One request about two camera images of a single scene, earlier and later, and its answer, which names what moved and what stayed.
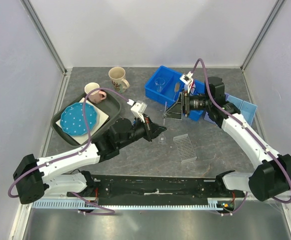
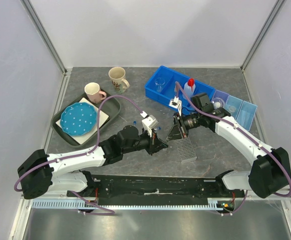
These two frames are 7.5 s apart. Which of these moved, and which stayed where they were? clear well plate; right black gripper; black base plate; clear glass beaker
Moved: right black gripper
Stayed: clear glass beaker; black base plate; clear well plate
